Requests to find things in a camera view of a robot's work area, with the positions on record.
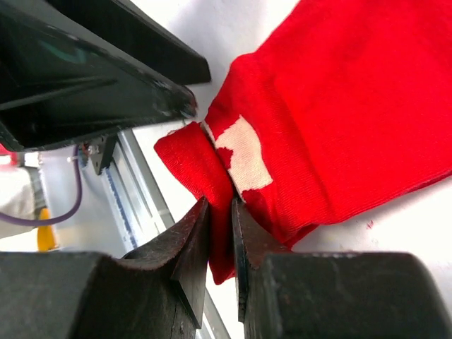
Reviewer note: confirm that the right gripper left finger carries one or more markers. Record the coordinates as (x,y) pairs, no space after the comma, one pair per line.
(155,291)

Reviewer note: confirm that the aluminium front rail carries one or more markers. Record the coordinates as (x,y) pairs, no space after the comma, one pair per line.
(121,196)

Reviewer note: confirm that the red santa sock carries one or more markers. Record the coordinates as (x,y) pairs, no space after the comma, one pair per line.
(346,106)

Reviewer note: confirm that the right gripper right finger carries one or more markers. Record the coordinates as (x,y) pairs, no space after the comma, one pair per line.
(284,294)

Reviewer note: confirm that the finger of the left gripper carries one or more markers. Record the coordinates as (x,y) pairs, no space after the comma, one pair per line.
(62,84)
(128,28)

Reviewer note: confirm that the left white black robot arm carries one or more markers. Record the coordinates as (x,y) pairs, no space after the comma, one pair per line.
(21,191)

